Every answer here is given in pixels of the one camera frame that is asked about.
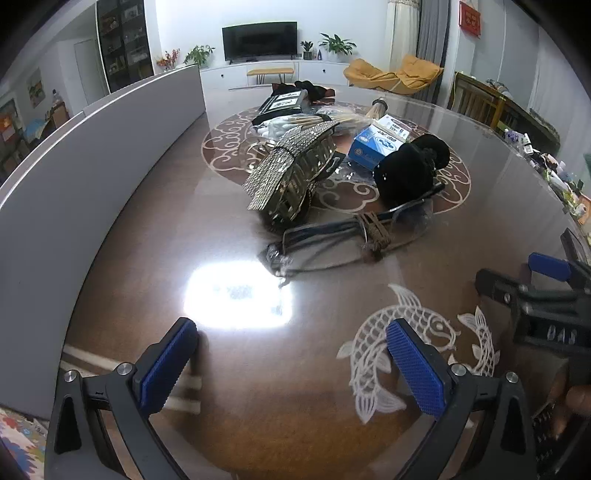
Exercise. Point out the large leafy potted plant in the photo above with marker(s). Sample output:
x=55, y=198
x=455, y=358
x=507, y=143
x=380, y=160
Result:
x=337, y=45

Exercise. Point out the black flat television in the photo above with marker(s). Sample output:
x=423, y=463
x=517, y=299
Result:
x=259, y=41

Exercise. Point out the wall picture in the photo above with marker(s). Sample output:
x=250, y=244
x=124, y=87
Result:
x=36, y=88

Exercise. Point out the row of small bottles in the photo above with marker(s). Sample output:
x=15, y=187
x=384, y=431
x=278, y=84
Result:
x=558, y=173

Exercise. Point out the blue frame glasses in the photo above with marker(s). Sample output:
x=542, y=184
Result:
x=323, y=229

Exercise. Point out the wooden chair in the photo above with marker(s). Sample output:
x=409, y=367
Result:
x=466, y=99

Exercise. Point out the grey curtain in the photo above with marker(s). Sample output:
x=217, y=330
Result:
x=434, y=37

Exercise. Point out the white door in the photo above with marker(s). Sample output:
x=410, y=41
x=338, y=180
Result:
x=90, y=67

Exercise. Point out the wooden bench with metal legs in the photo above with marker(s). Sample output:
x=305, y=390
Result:
x=270, y=71

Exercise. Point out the black fluffy hair accessory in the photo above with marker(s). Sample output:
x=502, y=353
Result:
x=406, y=175

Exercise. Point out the cotton swab pack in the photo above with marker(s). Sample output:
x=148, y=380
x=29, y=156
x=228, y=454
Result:
x=281, y=128

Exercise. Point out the white television cabinet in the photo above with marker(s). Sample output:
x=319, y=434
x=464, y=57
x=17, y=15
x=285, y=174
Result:
x=323, y=71

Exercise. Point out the dark glass display cabinet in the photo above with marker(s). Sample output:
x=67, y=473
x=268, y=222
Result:
x=124, y=46

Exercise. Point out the person's right hand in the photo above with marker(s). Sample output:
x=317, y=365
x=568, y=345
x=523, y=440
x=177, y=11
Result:
x=579, y=398

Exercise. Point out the low grey panel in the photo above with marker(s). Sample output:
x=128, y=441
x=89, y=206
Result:
x=69, y=230

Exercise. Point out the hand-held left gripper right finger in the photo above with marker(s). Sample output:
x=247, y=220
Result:
x=415, y=369

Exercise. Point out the yellow lounge chair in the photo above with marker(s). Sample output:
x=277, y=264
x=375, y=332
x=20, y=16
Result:
x=411, y=71

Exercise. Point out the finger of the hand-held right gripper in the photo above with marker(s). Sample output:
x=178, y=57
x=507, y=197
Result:
x=549, y=266
x=496, y=282

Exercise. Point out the black box with white labels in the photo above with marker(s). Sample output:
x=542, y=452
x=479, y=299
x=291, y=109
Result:
x=286, y=102

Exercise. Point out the black cloth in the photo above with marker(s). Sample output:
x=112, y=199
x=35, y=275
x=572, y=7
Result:
x=309, y=87

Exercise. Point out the tall grey panel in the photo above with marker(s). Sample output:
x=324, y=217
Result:
x=147, y=92

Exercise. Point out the dark wooden sideboard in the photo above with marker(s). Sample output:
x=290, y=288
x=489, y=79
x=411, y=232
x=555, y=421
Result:
x=521, y=115

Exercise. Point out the gold tube with silver cap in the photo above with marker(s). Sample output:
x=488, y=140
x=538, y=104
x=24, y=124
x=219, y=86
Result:
x=379, y=110

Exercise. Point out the green potted plant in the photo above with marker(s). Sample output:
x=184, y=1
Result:
x=198, y=54

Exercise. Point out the white curtain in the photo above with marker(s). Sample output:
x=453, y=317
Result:
x=401, y=32

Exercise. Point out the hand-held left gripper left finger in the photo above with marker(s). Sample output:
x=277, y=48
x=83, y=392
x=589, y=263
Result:
x=166, y=367

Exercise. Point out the blue and white box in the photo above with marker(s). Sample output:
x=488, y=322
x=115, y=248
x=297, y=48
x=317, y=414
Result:
x=375, y=144

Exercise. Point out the red wall hanging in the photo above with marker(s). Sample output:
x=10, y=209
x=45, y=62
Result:
x=470, y=18

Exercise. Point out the rhinestone hair claw clip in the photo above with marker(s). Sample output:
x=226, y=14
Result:
x=277, y=170

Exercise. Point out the dark dotted clothing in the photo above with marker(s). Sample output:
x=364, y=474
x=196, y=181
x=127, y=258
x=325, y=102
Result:
x=547, y=438

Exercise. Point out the red flower arrangement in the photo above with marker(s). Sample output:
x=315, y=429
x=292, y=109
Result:
x=168, y=60

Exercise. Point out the small potted plant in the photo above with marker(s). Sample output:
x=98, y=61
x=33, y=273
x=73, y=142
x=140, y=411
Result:
x=306, y=47

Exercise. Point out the colourful play mat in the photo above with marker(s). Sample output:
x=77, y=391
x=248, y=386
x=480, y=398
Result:
x=18, y=443

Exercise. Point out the cluttered low shelf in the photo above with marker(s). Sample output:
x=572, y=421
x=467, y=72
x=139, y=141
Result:
x=27, y=134

